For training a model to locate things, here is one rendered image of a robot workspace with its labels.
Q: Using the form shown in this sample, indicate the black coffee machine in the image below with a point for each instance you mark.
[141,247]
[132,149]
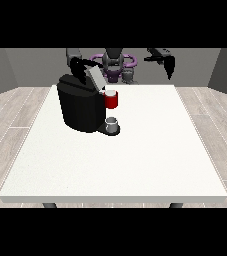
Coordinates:
[80,106]

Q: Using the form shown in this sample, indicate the small grey cup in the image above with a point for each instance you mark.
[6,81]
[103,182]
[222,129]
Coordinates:
[111,125]

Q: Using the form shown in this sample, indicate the pale grey machine lid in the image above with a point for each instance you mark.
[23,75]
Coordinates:
[97,77]

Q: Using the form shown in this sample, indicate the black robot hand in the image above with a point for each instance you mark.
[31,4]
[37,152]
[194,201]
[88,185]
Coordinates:
[169,63]
[77,68]

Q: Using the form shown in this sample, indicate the dark table leg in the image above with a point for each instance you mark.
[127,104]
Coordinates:
[49,205]

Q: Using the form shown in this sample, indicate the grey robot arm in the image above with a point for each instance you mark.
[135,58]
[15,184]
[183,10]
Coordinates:
[163,51]
[73,53]

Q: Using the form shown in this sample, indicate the red pod holder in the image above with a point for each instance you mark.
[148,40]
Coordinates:
[111,101]

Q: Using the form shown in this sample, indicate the small grey coffee pod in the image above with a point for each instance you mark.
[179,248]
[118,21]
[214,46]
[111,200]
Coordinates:
[127,77]

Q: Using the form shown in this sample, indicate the grey robot trunk purple rings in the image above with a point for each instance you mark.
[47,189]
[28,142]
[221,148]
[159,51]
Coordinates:
[112,63]

